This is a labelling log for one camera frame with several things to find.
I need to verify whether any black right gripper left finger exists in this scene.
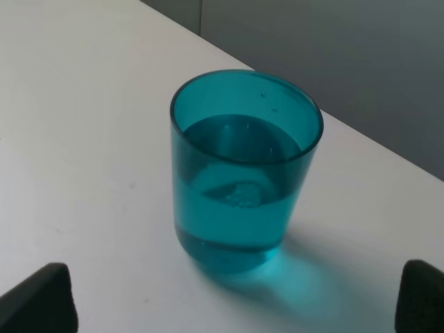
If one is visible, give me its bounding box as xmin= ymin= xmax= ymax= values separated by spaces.
xmin=1 ymin=263 xmax=79 ymax=333

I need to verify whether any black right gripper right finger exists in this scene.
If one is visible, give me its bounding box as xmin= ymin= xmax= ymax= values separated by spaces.
xmin=395 ymin=259 xmax=443 ymax=333

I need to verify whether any teal translucent plastic cup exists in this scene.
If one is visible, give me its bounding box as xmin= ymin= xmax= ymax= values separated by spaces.
xmin=170 ymin=69 xmax=324 ymax=274

